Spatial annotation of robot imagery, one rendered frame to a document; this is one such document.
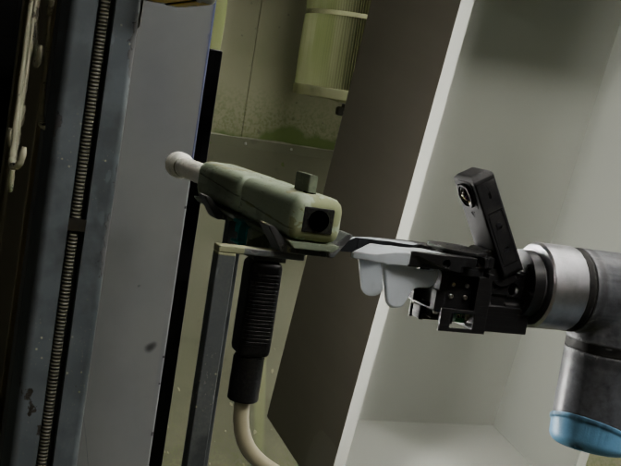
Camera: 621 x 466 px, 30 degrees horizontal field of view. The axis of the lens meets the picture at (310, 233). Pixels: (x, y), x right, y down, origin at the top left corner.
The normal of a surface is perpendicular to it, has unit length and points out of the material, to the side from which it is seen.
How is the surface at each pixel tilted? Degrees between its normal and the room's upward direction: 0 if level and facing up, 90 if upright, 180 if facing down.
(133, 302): 90
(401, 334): 102
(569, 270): 58
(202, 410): 90
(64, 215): 90
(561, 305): 106
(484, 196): 90
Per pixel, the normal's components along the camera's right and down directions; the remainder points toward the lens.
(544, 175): 0.35, 0.36
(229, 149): 0.38, -0.41
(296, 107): 0.35, 0.15
